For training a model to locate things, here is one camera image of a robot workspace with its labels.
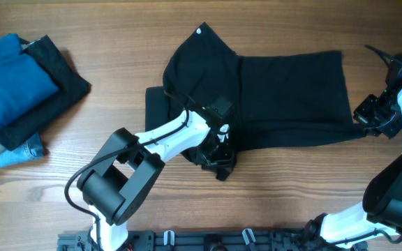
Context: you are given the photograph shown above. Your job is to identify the folded black garment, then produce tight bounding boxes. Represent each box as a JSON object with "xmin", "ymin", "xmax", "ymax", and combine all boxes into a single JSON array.
[{"xmin": 0, "ymin": 36, "xmax": 90, "ymax": 151}]

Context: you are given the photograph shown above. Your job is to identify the folded blue garment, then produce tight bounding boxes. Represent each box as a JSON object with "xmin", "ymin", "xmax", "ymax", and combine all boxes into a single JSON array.
[{"xmin": 0, "ymin": 33, "xmax": 59, "ymax": 128}]

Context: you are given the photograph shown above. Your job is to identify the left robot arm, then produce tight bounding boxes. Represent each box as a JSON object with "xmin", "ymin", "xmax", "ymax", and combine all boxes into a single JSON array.
[{"xmin": 75, "ymin": 107, "xmax": 236, "ymax": 250}]

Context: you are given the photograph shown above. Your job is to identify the black t-shirt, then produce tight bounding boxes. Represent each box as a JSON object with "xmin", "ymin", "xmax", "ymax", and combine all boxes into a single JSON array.
[{"xmin": 144, "ymin": 22, "xmax": 368, "ymax": 182}]

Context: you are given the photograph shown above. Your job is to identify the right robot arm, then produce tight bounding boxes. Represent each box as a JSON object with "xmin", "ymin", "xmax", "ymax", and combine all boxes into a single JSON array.
[{"xmin": 293, "ymin": 47, "xmax": 402, "ymax": 250}]

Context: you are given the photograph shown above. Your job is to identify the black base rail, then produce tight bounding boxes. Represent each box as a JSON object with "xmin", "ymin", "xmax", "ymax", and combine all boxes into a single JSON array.
[{"xmin": 57, "ymin": 228, "xmax": 369, "ymax": 251}]

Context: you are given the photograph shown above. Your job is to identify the folded light blue jeans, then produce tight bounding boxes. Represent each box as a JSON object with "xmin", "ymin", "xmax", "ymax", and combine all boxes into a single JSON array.
[{"xmin": 0, "ymin": 134, "xmax": 45, "ymax": 168}]

